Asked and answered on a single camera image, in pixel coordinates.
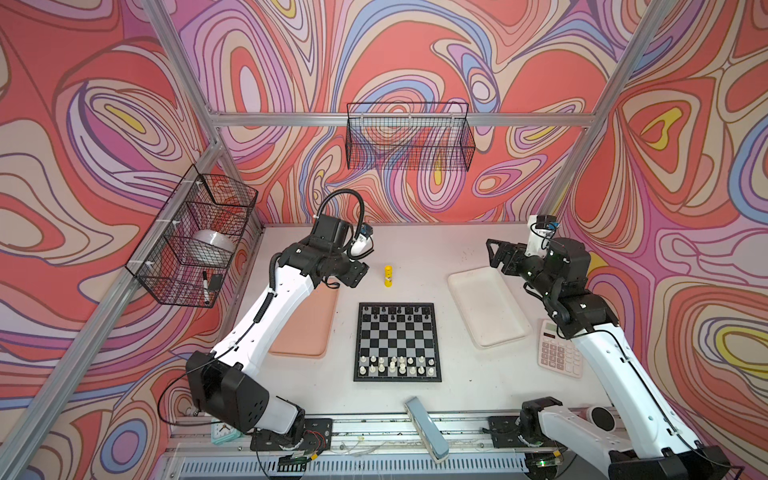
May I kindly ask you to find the pink plastic tray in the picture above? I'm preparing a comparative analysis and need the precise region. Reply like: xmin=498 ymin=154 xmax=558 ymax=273
xmin=269 ymin=284 xmax=339 ymax=359

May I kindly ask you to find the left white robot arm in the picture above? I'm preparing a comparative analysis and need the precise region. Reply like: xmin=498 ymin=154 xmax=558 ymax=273
xmin=186 ymin=214 xmax=374 ymax=443

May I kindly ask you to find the back black wire basket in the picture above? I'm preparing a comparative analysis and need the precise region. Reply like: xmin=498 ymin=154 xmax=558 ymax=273
xmin=345 ymin=100 xmax=476 ymax=172

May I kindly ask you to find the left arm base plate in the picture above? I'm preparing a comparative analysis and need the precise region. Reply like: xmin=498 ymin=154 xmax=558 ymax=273
xmin=250 ymin=417 xmax=333 ymax=454

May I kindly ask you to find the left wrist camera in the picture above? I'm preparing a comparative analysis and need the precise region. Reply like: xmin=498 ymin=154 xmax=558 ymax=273
xmin=349 ymin=223 xmax=374 ymax=258

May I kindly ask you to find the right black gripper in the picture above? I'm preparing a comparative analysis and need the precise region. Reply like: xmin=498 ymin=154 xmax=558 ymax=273
xmin=486 ymin=238 xmax=558 ymax=299

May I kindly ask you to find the black marker pen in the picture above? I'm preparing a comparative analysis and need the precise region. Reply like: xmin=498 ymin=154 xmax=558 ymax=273
xmin=202 ymin=271 xmax=211 ymax=305

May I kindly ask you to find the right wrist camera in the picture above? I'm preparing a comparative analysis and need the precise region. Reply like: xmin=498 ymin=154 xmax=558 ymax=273
xmin=525 ymin=215 xmax=559 ymax=257

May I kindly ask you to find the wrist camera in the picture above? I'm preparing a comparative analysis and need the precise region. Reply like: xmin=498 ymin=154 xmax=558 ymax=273
xmin=349 ymin=223 xmax=374 ymax=258
xmin=525 ymin=215 xmax=559 ymax=257

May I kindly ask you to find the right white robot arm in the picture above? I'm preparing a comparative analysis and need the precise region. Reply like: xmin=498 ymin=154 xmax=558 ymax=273
xmin=486 ymin=238 xmax=733 ymax=479

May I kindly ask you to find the silver tape roll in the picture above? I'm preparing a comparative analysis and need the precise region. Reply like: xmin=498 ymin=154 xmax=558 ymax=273
xmin=190 ymin=229 xmax=235 ymax=262

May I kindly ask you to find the left black wire basket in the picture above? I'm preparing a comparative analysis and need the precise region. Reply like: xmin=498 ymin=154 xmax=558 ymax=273
xmin=126 ymin=166 xmax=258 ymax=308

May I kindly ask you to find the black and silver chessboard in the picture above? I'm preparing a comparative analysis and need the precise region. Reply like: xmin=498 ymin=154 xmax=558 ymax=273
xmin=353 ymin=302 xmax=442 ymax=383

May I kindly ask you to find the black wire basket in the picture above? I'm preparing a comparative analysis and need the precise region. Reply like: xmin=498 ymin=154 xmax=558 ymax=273
xmin=345 ymin=100 xmax=476 ymax=172
xmin=126 ymin=166 xmax=258 ymax=308

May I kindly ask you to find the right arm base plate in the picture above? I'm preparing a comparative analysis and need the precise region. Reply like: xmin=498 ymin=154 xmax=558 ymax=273
xmin=481 ymin=416 xmax=568 ymax=451

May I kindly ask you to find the green alarm clock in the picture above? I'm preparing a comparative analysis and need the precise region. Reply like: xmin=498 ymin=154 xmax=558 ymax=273
xmin=210 ymin=423 xmax=242 ymax=445

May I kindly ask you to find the white plastic tray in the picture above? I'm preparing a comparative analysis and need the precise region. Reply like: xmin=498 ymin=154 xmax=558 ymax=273
xmin=447 ymin=267 xmax=532 ymax=349

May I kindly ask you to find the grey stapler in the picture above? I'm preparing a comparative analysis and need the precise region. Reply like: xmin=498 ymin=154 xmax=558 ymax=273
xmin=405 ymin=397 xmax=450 ymax=464

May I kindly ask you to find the pink calculator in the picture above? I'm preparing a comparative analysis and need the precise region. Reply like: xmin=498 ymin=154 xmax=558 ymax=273
xmin=537 ymin=319 xmax=584 ymax=379

